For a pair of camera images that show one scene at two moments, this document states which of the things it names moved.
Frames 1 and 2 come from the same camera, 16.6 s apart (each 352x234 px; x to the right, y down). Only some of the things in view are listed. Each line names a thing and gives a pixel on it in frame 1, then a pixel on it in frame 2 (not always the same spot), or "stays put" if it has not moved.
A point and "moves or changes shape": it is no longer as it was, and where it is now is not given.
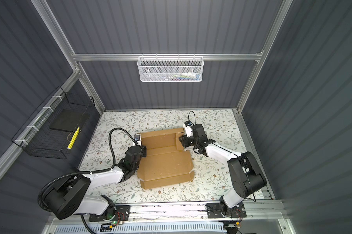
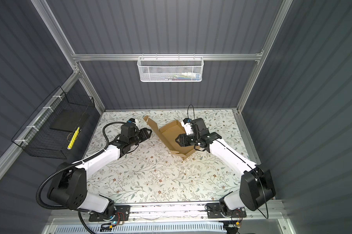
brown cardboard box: x=166 y=163 moves or changes shape
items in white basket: x=184 y=76 stays put
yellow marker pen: x=70 y=145 stays put
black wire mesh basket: x=52 y=129 stays put
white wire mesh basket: x=170 y=69 stays put
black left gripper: x=144 y=151 to x=144 y=133
